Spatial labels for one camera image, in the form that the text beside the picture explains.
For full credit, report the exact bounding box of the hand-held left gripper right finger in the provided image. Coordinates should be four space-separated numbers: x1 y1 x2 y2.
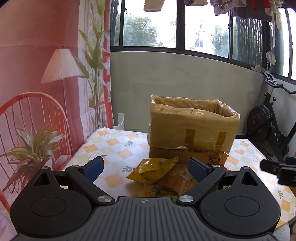
177 157 258 205

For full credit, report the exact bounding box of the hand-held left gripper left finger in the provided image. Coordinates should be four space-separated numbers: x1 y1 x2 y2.
32 156 115 205

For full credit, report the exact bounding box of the clear orange biscuit packet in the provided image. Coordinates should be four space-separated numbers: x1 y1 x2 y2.
157 165 197 195

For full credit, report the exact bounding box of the yellow snack bag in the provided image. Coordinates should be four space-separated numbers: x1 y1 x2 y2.
126 156 178 185

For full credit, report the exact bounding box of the plastic-lined cardboard box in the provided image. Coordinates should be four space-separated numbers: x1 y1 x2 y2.
147 94 241 168

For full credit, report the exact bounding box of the checkered flower tablecloth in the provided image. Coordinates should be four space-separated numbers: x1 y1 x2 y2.
62 126 296 230

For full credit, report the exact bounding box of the black exercise bike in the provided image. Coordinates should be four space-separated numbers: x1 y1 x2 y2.
245 70 296 163

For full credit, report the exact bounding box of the green yellow snack packet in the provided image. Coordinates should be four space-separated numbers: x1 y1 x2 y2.
143 184 176 198

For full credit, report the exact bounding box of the white container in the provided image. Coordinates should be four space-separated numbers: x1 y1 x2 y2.
113 113 125 131

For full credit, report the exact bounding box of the pale clutter on sill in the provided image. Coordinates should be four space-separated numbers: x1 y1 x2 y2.
251 64 269 75

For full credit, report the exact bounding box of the printed plant backdrop cloth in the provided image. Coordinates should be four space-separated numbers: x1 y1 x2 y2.
0 0 114 209

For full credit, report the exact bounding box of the black window grille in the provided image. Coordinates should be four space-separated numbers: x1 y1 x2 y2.
231 16 264 66

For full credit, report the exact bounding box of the black framed window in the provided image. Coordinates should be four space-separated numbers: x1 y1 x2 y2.
110 0 296 81

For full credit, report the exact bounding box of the dark red hanging garment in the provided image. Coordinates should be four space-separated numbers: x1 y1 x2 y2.
245 0 278 22

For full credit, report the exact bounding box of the brown hanging garment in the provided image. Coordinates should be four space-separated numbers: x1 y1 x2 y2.
209 0 247 16

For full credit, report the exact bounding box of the beige hanging cloth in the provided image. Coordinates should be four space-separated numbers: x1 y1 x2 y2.
143 0 163 12

